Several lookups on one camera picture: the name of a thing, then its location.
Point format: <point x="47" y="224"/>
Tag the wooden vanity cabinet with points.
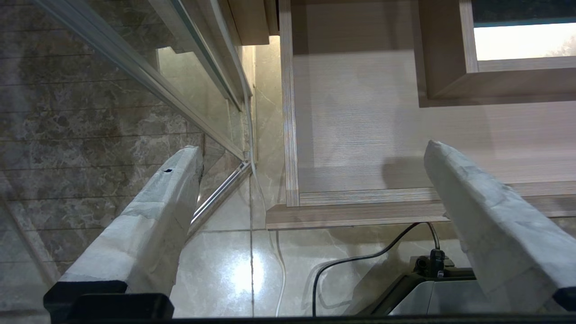
<point x="252" y="20"/>

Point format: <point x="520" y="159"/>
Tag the wooden drawer pipe cutout box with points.
<point x="445" y="45"/>

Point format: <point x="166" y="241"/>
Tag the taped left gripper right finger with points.
<point x="495" y="225"/>

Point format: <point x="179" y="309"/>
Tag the glass shower partition metal frame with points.
<point x="112" y="54"/>

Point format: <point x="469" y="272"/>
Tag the wooden vanity drawer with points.
<point x="360" y="135"/>

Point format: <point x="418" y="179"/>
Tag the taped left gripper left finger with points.
<point x="144" y="225"/>

